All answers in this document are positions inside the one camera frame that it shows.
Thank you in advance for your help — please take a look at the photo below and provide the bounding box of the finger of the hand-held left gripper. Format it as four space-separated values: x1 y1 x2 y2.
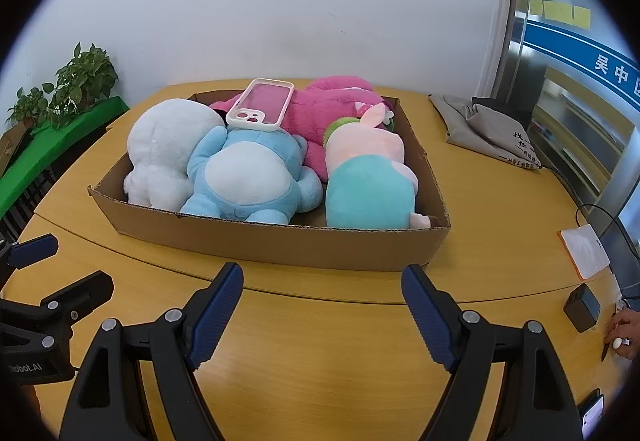
0 233 60 292
0 271 116 362

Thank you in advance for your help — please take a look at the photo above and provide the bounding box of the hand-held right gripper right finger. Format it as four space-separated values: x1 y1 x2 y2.
401 264 583 441

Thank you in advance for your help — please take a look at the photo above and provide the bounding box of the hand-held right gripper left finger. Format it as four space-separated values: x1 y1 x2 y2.
62 262 245 441

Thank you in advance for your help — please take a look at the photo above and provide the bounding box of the brown cardboard box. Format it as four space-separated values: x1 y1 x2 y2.
87 88 452 272

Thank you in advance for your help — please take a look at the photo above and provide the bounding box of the blue plush toy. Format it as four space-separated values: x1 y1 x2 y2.
180 126 323 225

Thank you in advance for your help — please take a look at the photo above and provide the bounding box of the pink and teal plush toy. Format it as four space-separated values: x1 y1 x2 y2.
322 103 433 230

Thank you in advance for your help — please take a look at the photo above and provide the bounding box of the white pink phone case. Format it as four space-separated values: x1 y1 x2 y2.
226 78 295 130

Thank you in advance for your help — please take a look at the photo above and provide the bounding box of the black rack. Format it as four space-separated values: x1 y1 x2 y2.
0 166 57 244

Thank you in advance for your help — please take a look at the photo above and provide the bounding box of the green cloth cover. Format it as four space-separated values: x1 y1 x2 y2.
0 96 131 222

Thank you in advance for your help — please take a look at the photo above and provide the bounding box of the small brown carton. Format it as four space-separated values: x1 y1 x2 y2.
0 123 32 176

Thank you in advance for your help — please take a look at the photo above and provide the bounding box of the small potted green plant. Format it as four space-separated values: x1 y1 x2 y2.
7 87 51 128

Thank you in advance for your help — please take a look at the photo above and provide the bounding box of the small black box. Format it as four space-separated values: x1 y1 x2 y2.
563 283 601 333

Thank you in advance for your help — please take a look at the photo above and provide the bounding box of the white plush toy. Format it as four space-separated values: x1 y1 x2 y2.
123 99 226 209

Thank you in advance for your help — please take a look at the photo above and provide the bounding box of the white pad with orange edge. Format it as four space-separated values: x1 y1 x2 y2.
557 223 612 281

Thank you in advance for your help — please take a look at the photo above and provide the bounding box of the large potted green plant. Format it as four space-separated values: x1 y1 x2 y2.
50 41 119 129

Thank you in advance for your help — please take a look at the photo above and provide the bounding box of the grey cloth bag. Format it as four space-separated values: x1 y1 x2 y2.
429 93 543 174

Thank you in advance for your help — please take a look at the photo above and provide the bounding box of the black smartphone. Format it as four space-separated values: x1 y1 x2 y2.
577 388 605 441

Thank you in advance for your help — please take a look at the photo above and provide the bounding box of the black item behind bag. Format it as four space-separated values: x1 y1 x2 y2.
472 96 531 128

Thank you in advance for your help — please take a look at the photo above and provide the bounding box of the pink plush bear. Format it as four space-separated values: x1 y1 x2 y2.
209 75 398 182

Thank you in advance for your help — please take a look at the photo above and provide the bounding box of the blue banner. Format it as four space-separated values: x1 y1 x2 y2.
522 18 640 112

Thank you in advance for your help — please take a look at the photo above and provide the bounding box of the black cable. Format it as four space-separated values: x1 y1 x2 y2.
540 161 640 272

